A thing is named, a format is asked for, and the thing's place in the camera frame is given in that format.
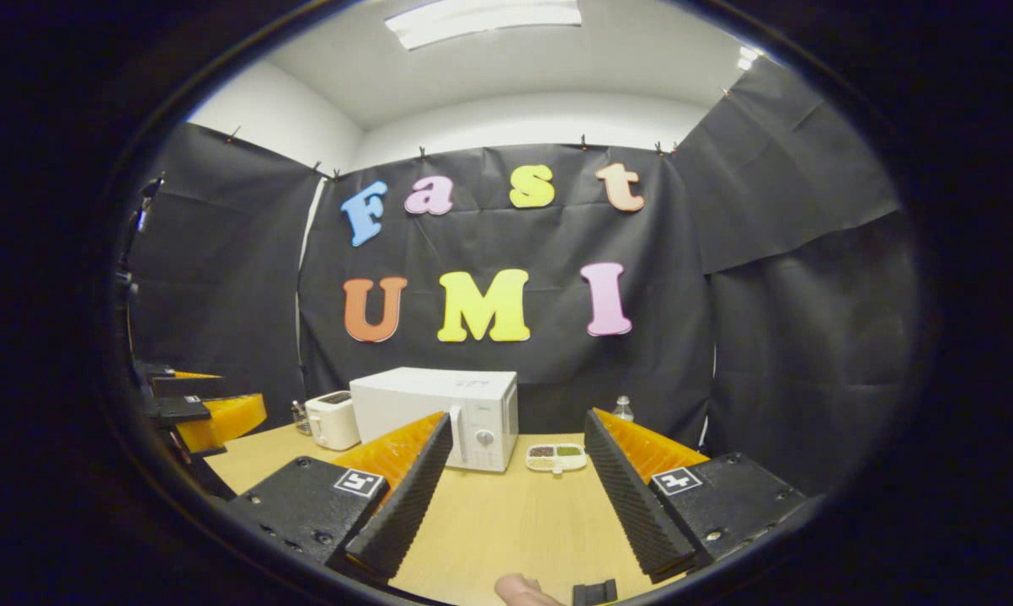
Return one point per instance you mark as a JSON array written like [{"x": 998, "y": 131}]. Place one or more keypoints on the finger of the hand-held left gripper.
[
  {"x": 228, "y": 419},
  {"x": 186, "y": 385}
]

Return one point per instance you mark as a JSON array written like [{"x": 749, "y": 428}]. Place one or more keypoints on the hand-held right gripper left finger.
[{"x": 405, "y": 505}]

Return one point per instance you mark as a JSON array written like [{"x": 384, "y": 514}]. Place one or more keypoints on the white microwave oven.
[{"x": 422, "y": 404}]

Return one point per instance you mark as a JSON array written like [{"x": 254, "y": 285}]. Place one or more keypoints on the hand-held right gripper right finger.
[{"x": 632, "y": 505}]

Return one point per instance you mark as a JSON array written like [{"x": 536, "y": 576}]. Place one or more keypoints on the ceiling light panel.
[
  {"x": 485, "y": 21},
  {"x": 749, "y": 57}
]

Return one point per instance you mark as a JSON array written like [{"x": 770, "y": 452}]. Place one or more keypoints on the green drink bottle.
[{"x": 623, "y": 411}]

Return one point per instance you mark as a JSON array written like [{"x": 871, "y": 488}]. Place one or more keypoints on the white divided snack tray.
[{"x": 557, "y": 459}]

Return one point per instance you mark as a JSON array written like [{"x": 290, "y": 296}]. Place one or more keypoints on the black backdrop cloth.
[{"x": 767, "y": 337}]

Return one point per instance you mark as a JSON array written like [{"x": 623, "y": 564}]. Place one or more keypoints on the white toaster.
[{"x": 333, "y": 425}]

